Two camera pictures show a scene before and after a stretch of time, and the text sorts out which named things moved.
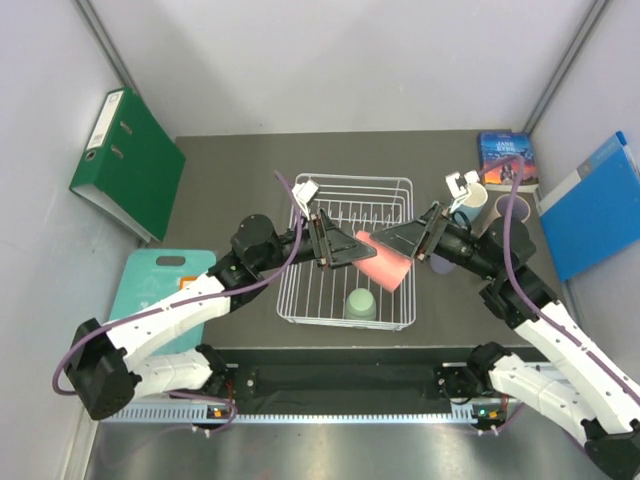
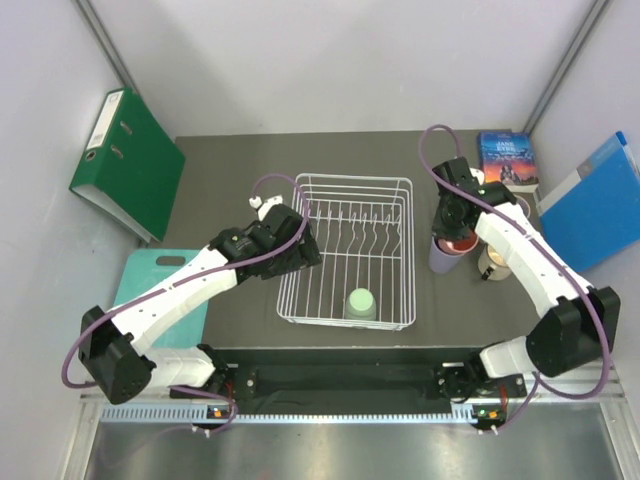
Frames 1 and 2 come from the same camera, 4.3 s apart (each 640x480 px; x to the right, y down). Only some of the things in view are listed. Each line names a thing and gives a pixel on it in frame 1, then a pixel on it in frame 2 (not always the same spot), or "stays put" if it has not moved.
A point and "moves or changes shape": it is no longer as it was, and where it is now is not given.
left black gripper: (333, 246) -> (304, 255)
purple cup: (440, 264) stays put
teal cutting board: (151, 277) stays put
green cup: (361, 305) stays put
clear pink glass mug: (521, 208) stays put
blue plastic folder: (595, 212) stays put
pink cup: (387, 268) moves or changes shape
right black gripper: (424, 233) -> (440, 229)
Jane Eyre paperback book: (494, 146) stays put
